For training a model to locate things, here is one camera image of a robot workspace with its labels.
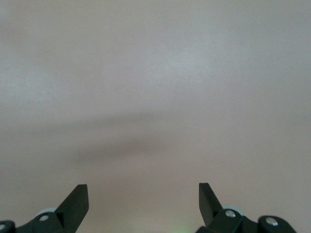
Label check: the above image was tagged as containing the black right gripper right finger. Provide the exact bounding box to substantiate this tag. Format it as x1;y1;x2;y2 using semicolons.
195;182;297;233

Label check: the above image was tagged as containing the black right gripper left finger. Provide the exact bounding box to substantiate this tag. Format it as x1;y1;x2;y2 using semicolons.
0;184;89;233

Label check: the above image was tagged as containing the brown table mat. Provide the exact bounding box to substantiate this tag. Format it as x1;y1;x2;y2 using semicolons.
0;0;311;233

